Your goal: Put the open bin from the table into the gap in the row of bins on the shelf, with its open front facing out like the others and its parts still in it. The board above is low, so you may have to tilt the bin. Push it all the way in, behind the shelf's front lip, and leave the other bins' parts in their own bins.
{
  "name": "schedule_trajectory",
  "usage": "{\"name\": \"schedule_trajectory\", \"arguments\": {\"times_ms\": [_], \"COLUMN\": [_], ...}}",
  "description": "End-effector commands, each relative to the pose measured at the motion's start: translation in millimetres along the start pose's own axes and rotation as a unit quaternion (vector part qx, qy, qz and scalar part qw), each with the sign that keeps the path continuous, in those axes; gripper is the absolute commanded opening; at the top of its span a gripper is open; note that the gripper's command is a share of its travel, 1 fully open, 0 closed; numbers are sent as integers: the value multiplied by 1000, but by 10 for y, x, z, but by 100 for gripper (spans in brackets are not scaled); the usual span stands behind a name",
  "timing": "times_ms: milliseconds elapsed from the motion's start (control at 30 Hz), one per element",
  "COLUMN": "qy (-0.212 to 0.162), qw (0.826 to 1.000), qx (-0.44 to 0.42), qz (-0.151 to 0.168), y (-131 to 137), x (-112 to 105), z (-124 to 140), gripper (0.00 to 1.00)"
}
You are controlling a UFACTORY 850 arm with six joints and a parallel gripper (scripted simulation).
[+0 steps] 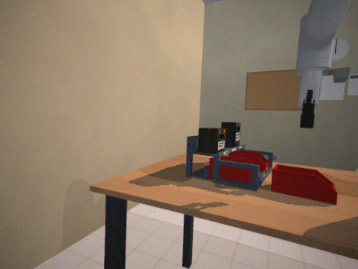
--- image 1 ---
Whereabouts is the olive green tool case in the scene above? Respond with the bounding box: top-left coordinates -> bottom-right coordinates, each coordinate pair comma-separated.
198,128 -> 226,154

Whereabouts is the red bin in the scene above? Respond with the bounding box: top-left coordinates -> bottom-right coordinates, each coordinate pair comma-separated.
209,156 -> 253,183
228,150 -> 270,173
271,164 -> 337,205

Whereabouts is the dark grey tool case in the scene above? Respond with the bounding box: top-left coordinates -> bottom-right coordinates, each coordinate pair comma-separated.
221,122 -> 241,147

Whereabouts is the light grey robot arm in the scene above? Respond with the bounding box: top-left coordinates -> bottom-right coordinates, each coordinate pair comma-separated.
296,0 -> 351,83

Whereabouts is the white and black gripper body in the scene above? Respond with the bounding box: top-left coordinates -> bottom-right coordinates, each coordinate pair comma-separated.
297,70 -> 324,108

